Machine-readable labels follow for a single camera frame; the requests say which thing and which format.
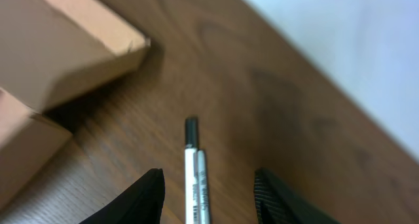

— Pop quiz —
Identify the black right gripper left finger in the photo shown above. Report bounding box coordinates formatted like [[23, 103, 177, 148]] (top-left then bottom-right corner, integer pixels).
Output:
[[81, 168, 165, 224]]

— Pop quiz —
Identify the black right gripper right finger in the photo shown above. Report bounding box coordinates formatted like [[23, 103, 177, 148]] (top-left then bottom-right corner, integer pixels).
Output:
[[253, 168, 338, 224]]

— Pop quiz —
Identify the black and white marker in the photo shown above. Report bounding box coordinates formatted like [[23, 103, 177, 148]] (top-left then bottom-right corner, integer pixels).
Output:
[[184, 116, 211, 224]]

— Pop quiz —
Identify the cardboard box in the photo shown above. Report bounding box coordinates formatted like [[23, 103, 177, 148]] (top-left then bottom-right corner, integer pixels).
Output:
[[1, 0, 151, 206]]

